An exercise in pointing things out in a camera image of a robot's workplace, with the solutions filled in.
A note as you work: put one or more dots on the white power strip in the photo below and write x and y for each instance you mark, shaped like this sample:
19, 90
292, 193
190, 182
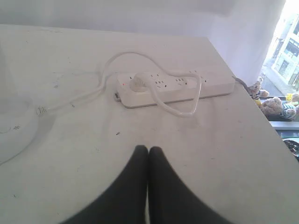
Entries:
172, 89

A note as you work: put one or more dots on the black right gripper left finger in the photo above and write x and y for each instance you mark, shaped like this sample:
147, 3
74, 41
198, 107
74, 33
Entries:
124, 201

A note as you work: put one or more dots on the small teddy bear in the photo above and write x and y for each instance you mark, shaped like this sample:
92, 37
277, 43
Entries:
255, 90

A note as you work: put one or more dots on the white desk lamp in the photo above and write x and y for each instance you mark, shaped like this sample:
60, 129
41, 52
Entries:
18, 116

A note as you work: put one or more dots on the brown teddy bear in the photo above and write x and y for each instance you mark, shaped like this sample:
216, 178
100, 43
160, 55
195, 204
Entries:
275, 107

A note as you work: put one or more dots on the white round plug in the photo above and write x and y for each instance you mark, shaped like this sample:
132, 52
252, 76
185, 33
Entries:
141, 82

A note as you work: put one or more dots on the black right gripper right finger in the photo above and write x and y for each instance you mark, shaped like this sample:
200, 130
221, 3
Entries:
170, 200

